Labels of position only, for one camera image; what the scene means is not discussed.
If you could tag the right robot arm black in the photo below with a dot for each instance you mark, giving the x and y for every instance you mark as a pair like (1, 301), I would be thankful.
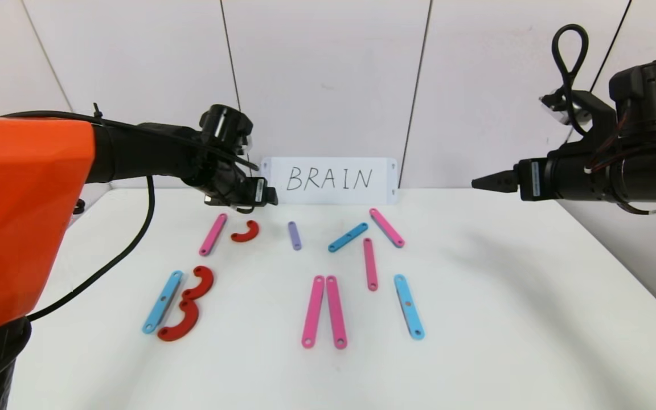
(630, 176)

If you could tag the white BRAIN sign card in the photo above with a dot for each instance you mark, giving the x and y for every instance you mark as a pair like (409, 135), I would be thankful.
(328, 196)

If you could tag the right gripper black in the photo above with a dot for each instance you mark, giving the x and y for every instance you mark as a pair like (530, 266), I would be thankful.
(531, 178)

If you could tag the pink bar with grey underside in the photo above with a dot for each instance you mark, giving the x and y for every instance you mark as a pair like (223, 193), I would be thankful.
(386, 228)

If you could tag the small red curved piece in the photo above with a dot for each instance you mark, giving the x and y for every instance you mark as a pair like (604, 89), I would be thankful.
(248, 236)

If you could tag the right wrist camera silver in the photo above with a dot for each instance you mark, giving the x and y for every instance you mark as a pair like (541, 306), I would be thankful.
(556, 105)

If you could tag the long blue bar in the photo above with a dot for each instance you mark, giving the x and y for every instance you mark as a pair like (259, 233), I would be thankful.
(409, 306)
(162, 302)

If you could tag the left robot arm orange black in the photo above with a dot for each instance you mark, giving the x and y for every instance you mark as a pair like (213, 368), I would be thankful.
(26, 216)

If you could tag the long pink bar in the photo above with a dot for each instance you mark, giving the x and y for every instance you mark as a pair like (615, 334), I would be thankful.
(370, 265)
(336, 312)
(312, 312)
(213, 234)

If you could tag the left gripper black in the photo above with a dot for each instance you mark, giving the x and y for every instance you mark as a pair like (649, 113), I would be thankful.
(259, 192)

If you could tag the short purple bar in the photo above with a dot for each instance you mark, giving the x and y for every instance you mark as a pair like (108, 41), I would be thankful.
(295, 236)

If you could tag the short blue bar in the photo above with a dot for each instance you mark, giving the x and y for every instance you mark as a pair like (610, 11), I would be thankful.
(348, 237)

